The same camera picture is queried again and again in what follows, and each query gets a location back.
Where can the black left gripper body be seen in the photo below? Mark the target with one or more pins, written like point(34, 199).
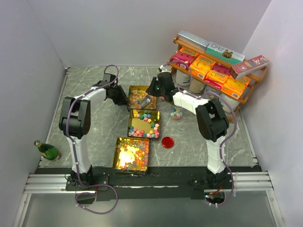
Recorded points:
point(118, 96)

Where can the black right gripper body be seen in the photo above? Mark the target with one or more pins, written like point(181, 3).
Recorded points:
point(155, 90)

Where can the silver metal scoop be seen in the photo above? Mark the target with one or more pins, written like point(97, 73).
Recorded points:
point(146, 101)

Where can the gold tin of stick candies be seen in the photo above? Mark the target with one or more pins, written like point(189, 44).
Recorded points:
point(136, 94)

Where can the clear glass jar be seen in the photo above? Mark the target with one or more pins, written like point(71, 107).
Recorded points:
point(176, 113)

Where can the gold tin of star candies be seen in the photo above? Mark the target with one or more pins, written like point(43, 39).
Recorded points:
point(144, 124)

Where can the red jar lid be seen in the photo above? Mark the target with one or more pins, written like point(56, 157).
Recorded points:
point(167, 142)

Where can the gold tin of gummy candies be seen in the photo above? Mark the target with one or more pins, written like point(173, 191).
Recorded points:
point(131, 155)

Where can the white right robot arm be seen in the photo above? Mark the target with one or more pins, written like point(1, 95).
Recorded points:
point(211, 119)

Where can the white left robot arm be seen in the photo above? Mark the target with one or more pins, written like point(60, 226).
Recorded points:
point(75, 122)

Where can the beige cup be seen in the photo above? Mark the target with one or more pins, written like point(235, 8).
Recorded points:
point(197, 86)

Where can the monkey print cup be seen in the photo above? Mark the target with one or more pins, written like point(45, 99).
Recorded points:
point(208, 93)

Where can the silver long box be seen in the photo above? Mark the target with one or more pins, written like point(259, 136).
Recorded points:
point(193, 40)

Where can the pink orange sponge box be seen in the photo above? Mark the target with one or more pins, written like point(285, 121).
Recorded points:
point(217, 76)

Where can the teal cat box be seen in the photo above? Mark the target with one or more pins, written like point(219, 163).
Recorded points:
point(225, 54)

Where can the wooden two-tier shelf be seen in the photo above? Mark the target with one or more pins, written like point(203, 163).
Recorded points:
point(256, 77)

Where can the orange yellow sponge box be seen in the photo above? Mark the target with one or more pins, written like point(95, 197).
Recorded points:
point(235, 87)

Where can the white printed cup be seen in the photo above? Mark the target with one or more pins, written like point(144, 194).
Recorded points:
point(229, 104)

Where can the red long box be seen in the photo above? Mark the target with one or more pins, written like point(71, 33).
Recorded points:
point(248, 66)

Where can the green champagne bottle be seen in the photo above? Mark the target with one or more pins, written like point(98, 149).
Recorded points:
point(47, 151)

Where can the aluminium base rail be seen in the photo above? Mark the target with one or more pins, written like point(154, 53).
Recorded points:
point(46, 183)

